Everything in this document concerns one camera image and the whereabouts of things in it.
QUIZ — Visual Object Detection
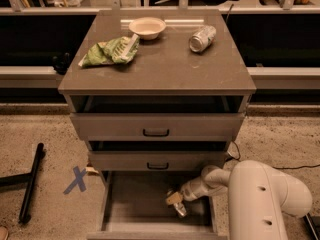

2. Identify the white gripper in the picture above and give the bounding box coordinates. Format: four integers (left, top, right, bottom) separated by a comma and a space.
165, 181, 201, 206

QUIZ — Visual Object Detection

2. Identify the silver green soda can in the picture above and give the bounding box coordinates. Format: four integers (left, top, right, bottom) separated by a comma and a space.
189, 25, 216, 53

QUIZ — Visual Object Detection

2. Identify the white paper bowl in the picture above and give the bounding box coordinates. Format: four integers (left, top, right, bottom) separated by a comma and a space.
129, 17, 166, 40

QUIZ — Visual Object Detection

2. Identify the green chip bag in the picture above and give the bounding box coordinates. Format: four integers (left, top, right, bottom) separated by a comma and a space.
78, 34, 140, 68

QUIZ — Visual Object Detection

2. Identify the middle grey drawer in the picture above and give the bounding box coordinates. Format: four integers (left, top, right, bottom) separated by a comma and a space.
88, 141, 227, 171

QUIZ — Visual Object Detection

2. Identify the top grey drawer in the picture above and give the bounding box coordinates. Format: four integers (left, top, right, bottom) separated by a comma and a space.
69, 95, 246, 142

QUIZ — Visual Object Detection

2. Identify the black floor cable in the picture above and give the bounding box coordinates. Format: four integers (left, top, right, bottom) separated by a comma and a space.
226, 141, 320, 171

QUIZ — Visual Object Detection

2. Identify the black stand leg right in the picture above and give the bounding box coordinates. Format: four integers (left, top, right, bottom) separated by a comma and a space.
304, 214, 320, 240

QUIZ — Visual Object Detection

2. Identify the grey drawer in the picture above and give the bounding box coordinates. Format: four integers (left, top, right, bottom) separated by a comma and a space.
87, 171, 227, 240
88, 141, 227, 171
69, 95, 246, 142

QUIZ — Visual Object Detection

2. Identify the grey drawer cabinet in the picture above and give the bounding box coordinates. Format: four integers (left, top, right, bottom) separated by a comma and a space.
57, 9, 257, 240

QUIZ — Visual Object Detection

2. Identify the silver blue redbull can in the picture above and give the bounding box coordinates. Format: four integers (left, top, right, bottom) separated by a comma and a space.
167, 190, 187, 218

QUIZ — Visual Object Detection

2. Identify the black stand leg left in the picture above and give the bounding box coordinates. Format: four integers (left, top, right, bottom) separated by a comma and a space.
0, 143, 45, 224

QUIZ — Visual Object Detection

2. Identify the black clamp object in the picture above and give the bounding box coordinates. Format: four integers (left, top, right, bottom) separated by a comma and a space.
52, 53, 70, 75

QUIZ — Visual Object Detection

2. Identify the blue tape cross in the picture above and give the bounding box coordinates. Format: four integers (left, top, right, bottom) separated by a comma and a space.
63, 166, 86, 195

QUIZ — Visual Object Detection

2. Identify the black stand leg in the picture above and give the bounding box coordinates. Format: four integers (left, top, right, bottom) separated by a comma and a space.
304, 214, 320, 240
0, 143, 45, 224

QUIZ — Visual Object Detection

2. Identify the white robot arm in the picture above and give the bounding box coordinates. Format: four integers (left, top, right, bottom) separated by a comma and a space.
166, 160, 312, 240

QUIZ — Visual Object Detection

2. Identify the bottom grey drawer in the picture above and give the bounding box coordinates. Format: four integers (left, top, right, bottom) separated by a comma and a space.
87, 171, 227, 240

